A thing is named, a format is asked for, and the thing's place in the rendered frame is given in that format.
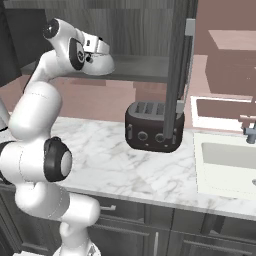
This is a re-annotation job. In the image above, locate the grey drawer handle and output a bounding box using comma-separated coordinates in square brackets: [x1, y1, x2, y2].
[99, 204, 117, 213]

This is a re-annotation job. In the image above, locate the white framed window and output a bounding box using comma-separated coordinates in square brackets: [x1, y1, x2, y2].
[190, 95, 256, 133]

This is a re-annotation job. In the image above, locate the grey cabinet door handle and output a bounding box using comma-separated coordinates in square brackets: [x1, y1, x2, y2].
[175, 18, 197, 116]

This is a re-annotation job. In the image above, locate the brown wall block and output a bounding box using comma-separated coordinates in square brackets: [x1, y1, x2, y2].
[204, 29, 256, 98]

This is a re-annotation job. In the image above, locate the grey tap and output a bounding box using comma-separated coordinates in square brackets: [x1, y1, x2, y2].
[238, 114, 256, 145]

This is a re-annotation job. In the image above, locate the dark drawer front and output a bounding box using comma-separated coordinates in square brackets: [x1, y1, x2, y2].
[95, 195, 147, 225]

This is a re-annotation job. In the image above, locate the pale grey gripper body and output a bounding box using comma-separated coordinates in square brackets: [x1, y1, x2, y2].
[95, 36, 111, 55]

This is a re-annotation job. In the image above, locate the grey cupboard door handle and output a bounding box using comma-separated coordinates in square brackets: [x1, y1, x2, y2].
[153, 231, 160, 256]

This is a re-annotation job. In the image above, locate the dark base cupboard door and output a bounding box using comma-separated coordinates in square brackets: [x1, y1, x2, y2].
[168, 229, 256, 256]
[85, 221, 170, 256]

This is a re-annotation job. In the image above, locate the black toaster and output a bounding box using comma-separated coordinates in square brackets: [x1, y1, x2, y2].
[124, 100, 186, 154]

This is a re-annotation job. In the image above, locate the dark wood cabinet door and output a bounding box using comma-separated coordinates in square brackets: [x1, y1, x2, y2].
[162, 0, 200, 140]

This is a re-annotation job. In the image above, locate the white sink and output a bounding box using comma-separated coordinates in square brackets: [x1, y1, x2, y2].
[192, 132, 256, 202]

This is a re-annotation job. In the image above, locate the dark wood wall cabinet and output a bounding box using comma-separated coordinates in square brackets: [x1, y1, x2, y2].
[3, 0, 200, 84]

